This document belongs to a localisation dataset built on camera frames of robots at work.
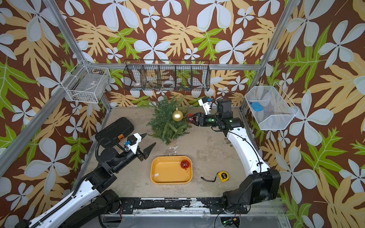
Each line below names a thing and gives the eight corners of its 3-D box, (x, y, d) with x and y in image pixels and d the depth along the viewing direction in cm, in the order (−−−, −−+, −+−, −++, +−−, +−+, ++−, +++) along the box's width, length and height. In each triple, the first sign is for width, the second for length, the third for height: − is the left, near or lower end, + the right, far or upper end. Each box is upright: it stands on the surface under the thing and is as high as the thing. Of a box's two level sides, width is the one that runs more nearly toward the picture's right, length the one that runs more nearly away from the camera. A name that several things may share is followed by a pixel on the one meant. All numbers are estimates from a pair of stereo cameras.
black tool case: (97, 140, 102) (93, 135, 97) (127, 120, 114) (125, 115, 109) (106, 152, 96) (102, 147, 91) (137, 130, 108) (135, 125, 103)
